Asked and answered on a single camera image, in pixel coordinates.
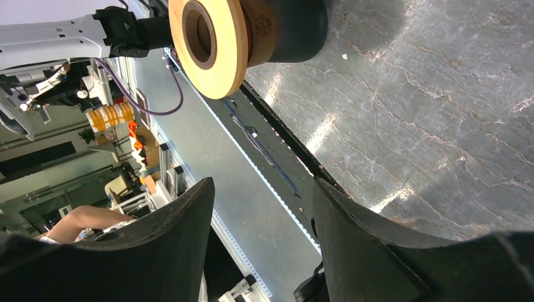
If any black coffee server pot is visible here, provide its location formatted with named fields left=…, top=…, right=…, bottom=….
left=240, top=0, right=328, bottom=67

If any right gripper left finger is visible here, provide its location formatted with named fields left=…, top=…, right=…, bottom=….
left=1, top=177, right=215, bottom=301

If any person forearm in background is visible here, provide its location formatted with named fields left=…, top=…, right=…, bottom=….
left=35, top=206, right=136, bottom=244

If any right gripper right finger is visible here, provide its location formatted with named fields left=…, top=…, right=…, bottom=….
left=312, top=178, right=533, bottom=301

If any round wooden dripper stand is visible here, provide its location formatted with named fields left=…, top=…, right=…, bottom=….
left=168, top=0, right=248, bottom=99

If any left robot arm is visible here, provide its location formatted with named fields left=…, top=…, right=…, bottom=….
left=1, top=6, right=173, bottom=84

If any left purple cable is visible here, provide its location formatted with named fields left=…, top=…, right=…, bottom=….
left=91, top=56, right=185, bottom=117

